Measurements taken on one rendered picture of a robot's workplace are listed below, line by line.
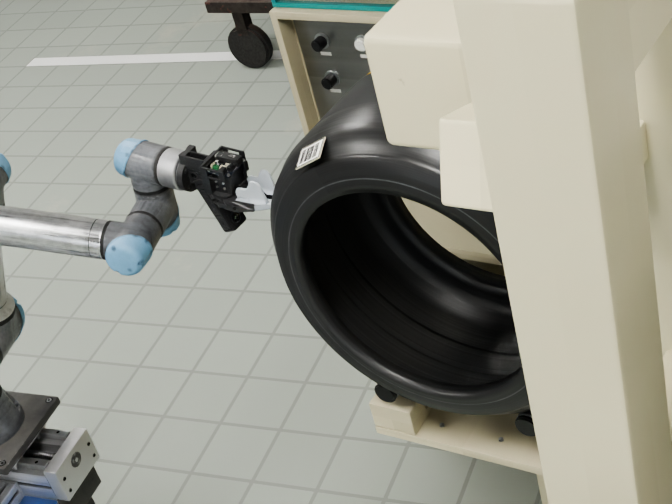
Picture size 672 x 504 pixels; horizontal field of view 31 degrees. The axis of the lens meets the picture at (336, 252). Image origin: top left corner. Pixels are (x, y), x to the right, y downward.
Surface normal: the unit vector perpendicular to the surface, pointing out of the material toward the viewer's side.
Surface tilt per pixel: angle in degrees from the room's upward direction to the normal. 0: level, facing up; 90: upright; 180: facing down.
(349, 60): 90
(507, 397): 98
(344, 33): 90
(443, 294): 43
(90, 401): 0
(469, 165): 72
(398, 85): 90
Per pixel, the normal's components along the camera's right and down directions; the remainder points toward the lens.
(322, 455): -0.23, -0.79
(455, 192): -0.55, 0.33
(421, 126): -0.50, 0.60
